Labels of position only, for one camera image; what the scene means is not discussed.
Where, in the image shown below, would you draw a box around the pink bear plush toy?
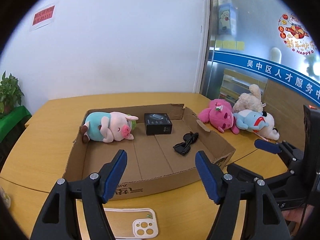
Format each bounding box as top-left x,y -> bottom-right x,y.
198,99 -> 240,134

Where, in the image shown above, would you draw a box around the potted green plant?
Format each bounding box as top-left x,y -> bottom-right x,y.
1,72 -> 24,115

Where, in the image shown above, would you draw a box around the white dog plush toy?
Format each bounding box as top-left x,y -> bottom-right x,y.
254,112 -> 280,141

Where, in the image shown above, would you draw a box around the cardboard box tray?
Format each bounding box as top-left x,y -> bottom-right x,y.
63,104 -> 235,200

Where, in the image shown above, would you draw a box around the beige bunny plush toy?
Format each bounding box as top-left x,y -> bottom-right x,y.
233,84 -> 266,113

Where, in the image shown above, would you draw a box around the green cloth side table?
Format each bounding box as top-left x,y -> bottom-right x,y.
0,106 -> 31,141

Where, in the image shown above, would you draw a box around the red wall notice sign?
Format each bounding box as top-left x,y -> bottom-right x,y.
30,4 -> 56,31

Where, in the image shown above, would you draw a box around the sheep cartoon poster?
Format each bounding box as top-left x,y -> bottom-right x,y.
218,0 -> 236,36

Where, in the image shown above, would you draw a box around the blue elephant plush toy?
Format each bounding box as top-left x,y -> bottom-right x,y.
233,109 -> 269,132

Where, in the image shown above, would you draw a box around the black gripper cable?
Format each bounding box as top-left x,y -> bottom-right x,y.
297,192 -> 316,238

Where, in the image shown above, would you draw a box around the yellow sticky notes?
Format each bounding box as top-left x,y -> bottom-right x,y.
215,40 -> 245,50

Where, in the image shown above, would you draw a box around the black sunglasses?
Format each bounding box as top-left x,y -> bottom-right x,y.
173,132 -> 199,156

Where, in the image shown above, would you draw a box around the pink pig plush toy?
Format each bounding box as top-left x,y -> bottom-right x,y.
80,112 -> 138,144

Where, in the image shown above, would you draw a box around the white clear phone case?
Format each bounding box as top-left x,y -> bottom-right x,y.
104,208 -> 159,239

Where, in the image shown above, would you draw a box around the small black product box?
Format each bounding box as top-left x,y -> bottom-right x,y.
144,113 -> 172,135

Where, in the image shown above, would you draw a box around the new year window sticker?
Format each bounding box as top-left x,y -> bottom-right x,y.
278,12 -> 317,56

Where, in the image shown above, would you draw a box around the right hand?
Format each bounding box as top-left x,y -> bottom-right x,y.
281,205 -> 314,224

